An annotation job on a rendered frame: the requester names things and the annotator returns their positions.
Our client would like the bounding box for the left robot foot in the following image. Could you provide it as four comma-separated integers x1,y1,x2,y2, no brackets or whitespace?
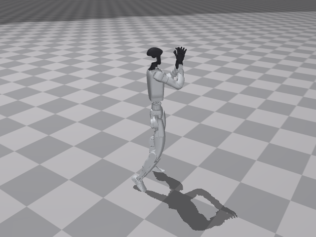
151,166,165,172

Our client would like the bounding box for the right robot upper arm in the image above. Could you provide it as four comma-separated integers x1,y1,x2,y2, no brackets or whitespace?
153,72,183,90

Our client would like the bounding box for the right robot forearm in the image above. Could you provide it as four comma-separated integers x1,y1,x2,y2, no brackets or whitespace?
176,64,185,86

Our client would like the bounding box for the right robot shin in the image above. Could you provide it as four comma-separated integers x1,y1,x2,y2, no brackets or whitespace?
137,152,160,182

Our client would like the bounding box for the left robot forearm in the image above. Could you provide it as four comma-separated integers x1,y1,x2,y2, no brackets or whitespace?
170,66,177,77

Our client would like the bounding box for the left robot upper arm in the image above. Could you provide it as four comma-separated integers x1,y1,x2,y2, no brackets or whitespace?
162,71,174,79

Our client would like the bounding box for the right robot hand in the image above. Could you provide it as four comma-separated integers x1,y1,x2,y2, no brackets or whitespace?
173,48,185,69

